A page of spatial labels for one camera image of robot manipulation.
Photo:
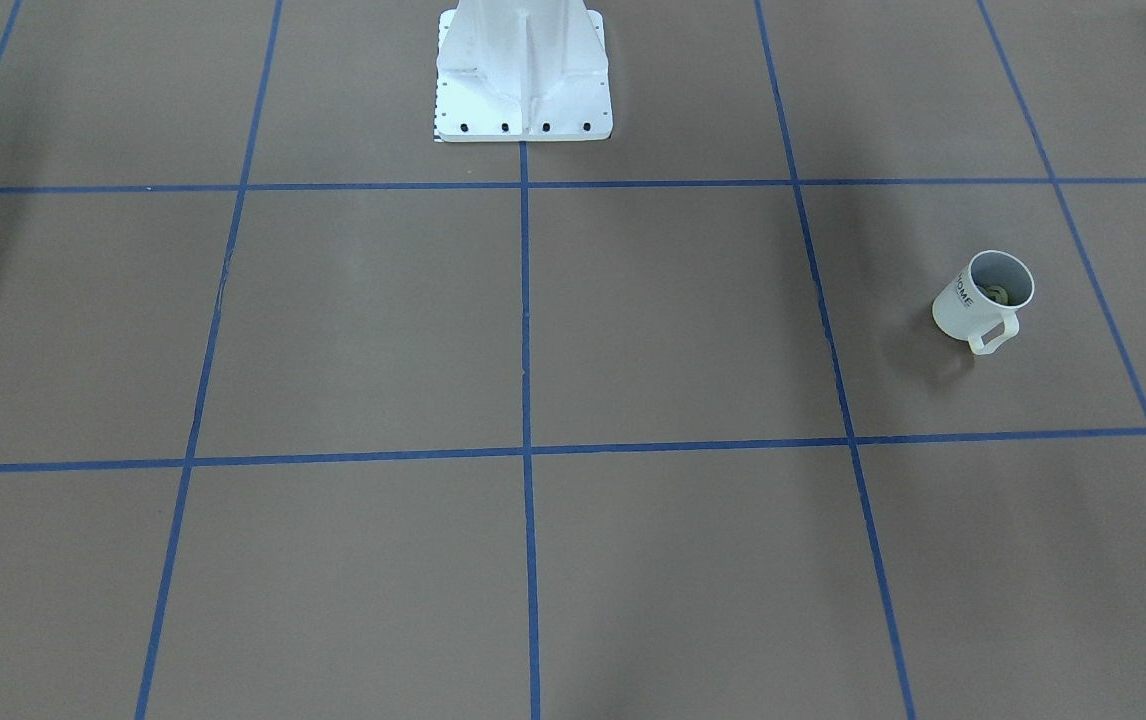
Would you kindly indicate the white HOME mug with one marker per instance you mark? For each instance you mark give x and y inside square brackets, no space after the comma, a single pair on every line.
[961,312]

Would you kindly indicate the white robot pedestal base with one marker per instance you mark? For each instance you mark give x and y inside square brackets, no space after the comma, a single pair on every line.
[522,71]

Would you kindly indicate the lemon slice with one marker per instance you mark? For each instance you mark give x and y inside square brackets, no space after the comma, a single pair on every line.
[996,293]

